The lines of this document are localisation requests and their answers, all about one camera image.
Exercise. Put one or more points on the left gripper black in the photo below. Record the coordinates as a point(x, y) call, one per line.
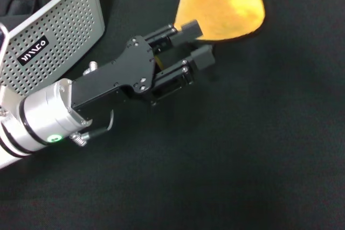
point(121, 73)

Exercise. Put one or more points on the yellow and grey towel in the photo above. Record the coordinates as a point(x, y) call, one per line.
point(221, 6)

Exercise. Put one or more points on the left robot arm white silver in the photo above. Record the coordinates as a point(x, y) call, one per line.
point(40, 119)

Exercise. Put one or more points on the black tablecloth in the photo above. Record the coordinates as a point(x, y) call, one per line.
point(242, 133)

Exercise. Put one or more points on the grey perforated storage box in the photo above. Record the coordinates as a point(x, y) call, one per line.
point(59, 38)

